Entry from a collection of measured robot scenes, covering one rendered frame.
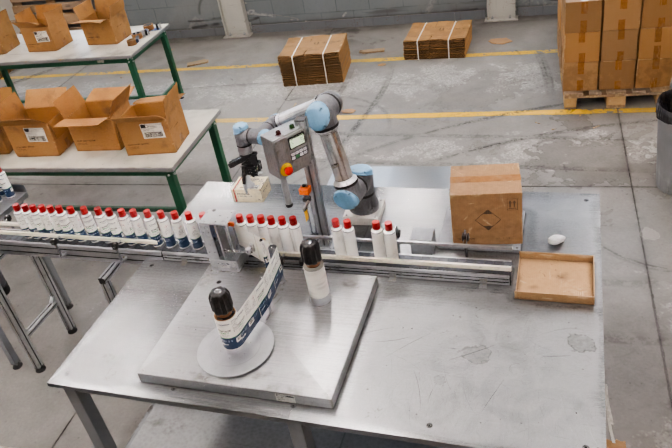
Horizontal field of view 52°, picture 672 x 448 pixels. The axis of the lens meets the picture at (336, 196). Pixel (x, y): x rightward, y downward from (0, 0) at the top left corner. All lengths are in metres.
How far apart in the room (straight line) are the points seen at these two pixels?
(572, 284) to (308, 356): 1.10
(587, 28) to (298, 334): 3.85
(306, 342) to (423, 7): 5.99
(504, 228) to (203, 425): 1.67
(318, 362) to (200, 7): 6.89
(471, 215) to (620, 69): 3.20
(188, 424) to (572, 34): 4.08
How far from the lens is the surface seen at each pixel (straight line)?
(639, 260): 4.44
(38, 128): 4.97
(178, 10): 9.18
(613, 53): 5.94
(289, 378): 2.61
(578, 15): 5.79
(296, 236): 3.06
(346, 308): 2.82
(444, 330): 2.75
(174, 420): 3.54
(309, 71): 7.00
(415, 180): 3.63
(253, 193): 3.43
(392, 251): 2.96
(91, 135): 4.85
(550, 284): 2.94
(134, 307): 3.25
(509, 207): 3.00
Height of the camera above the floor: 2.76
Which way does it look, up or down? 32 degrees down
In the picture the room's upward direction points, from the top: 10 degrees counter-clockwise
